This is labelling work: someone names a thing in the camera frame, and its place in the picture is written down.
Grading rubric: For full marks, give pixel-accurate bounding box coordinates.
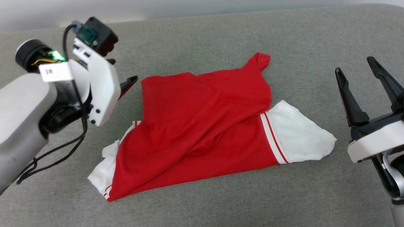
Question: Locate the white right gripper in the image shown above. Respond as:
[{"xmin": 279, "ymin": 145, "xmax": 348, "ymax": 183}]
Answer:
[{"xmin": 335, "ymin": 56, "xmax": 404, "ymax": 200}]

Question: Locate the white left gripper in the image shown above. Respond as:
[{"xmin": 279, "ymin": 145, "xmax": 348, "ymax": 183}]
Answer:
[{"xmin": 39, "ymin": 38, "xmax": 139, "ymax": 127}]

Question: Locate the red and white t-shirt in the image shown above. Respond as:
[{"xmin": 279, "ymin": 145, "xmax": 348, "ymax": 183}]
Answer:
[{"xmin": 87, "ymin": 52, "xmax": 337, "ymax": 202}]

